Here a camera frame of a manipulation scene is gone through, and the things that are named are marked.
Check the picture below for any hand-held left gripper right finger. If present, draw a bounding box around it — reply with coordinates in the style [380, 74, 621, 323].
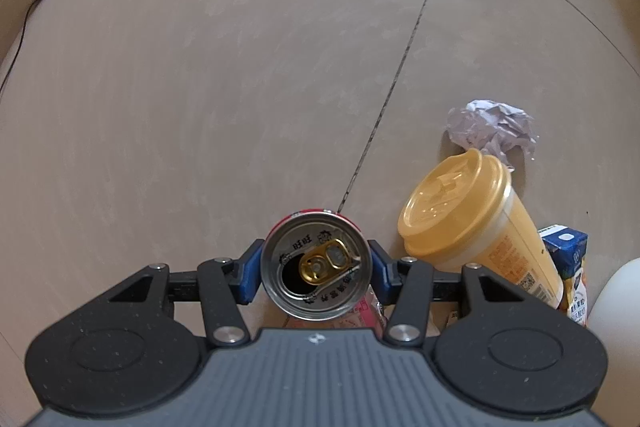
[369, 239, 538, 348]

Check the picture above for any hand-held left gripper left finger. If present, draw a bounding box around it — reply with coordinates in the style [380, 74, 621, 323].
[102, 239, 266, 349]

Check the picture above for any red drink can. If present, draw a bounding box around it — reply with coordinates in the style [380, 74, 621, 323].
[259, 206, 373, 322]

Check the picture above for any white paper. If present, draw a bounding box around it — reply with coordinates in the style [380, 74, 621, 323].
[446, 99, 540, 170]

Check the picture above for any small blue drink carton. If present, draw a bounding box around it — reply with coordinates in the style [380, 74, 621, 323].
[540, 224, 590, 327]

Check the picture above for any white trash bin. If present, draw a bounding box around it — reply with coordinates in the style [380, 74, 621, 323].
[586, 257, 640, 349]

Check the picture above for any yellow lidded drink cup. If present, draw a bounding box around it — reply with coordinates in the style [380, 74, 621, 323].
[397, 148, 566, 310]

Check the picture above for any black cable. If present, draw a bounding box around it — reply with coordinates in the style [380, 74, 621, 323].
[0, 0, 48, 95]

